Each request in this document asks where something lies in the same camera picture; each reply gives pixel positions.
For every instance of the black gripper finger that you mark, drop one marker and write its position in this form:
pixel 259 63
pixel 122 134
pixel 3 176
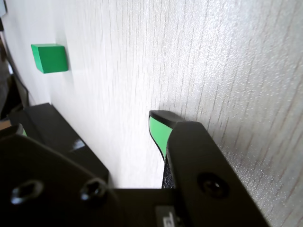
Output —
pixel 47 170
pixel 196 153

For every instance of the green cube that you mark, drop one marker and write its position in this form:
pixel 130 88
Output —
pixel 50 58

